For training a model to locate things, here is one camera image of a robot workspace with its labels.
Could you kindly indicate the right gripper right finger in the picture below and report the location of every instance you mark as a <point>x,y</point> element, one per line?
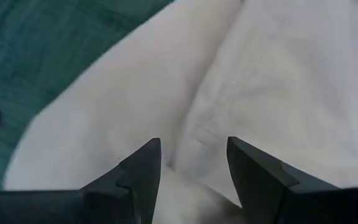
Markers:
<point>275,202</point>

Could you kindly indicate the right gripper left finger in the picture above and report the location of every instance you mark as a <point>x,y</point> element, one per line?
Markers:
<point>104,202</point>

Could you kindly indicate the beige khaki shorts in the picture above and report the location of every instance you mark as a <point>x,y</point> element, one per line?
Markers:
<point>228,77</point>

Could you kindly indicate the dark green shirt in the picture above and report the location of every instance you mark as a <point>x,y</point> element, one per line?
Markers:
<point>26,46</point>

